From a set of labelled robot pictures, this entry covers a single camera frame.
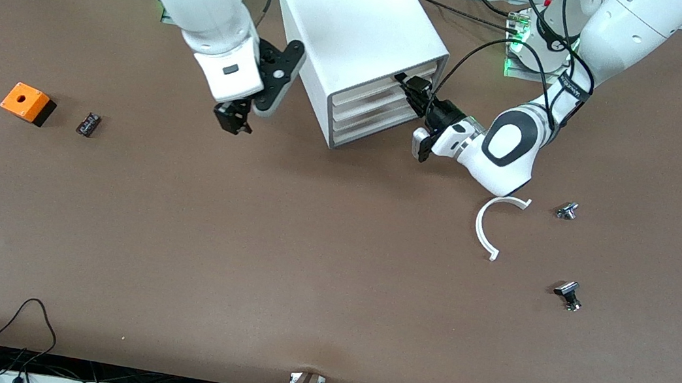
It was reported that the black capped push button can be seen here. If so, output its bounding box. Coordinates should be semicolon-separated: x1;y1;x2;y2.
551;279;585;313

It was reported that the white curved plastic arc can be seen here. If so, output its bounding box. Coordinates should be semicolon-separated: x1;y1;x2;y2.
470;192;533;265

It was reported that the small black contact block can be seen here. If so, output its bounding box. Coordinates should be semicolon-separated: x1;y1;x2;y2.
76;111;103;139

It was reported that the orange box with black base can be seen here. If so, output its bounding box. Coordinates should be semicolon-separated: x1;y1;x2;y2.
0;80;60;129

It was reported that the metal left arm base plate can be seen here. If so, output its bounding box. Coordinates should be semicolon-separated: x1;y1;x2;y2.
501;7;579;86

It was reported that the black cable on table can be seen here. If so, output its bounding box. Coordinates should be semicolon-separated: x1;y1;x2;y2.
411;0;527;37
464;0;520;19

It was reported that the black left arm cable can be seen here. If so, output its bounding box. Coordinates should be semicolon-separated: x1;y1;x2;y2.
429;0;606;140

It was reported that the black looped cable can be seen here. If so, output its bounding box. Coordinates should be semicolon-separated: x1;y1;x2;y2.
0;294;62;373

